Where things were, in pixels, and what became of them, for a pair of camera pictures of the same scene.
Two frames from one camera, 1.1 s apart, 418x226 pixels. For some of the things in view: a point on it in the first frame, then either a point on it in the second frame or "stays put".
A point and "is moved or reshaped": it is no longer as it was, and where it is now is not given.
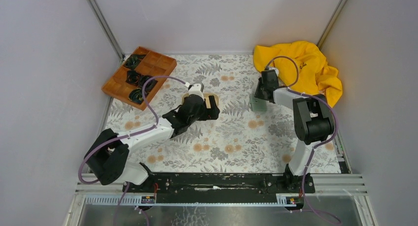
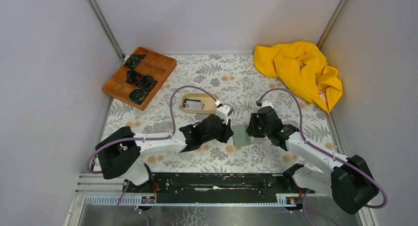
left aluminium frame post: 92,1 stays put
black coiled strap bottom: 136,95 stays put
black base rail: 221,188 stays put
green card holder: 258,105 is moved or reshaped
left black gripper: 209,113 to 226,132
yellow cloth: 300,66 stays put
